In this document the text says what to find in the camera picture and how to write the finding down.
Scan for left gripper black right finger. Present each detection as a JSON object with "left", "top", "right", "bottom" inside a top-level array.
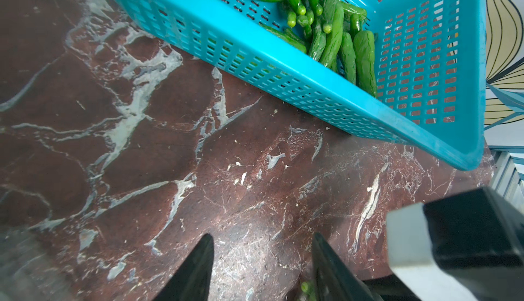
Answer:
[{"left": 312, "top": 233, "right": 381, "bottom": 301}]

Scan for teal perforated plastic basket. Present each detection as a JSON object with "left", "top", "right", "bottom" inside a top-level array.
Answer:
[{"left": 115, "top": 0, "right": 486, "bottom": 171}]

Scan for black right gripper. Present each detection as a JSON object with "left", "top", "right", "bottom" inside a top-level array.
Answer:
[{"left": 365, "top": 187, "right": 523, "bottom": 300}]

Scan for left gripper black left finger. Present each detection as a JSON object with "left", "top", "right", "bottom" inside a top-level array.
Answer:
[{"left": 154, "top": 234, "right": 214, "bottom": 300}]

